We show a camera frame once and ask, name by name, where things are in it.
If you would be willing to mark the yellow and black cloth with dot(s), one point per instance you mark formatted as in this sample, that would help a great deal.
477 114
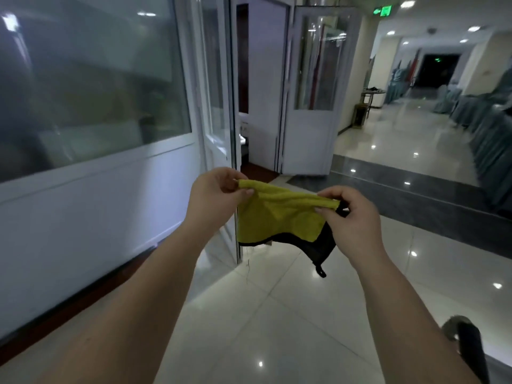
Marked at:
276 215

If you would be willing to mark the large glass window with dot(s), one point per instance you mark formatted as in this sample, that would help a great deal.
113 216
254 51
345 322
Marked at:
88 75

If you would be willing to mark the person's right hand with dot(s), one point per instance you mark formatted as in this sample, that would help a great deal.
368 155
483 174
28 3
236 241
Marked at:
356 227

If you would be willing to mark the red flag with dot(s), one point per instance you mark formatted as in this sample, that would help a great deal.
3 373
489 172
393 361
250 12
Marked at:
412 65

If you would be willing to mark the row of grey covered chairs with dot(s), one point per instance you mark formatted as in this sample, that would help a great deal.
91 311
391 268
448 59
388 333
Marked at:
490 131

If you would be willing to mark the person's right thumb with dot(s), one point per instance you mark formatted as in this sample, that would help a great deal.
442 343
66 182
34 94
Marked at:
326 213

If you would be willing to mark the white framed glass door panel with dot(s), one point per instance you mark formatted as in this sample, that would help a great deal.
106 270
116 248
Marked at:
216 95

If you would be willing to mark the person's left forearm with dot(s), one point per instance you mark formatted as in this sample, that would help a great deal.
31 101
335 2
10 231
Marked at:
132 315

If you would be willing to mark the small dark side table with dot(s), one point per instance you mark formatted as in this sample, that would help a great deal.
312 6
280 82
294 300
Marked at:
372 93

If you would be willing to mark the wooden floor stand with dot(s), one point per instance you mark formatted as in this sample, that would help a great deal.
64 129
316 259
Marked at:
359 115

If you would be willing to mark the green exit sign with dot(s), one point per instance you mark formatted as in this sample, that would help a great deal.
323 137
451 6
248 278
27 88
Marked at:
383 11

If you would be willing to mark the person's right forearm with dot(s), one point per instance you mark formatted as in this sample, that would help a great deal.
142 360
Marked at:
404 319

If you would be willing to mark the open white glass door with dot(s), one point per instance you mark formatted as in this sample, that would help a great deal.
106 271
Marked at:
316 95

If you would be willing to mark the person's left hand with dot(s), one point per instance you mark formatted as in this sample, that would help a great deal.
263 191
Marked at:
210 201

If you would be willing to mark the person's left thumb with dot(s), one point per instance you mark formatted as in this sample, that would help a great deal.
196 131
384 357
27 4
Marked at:
244 191

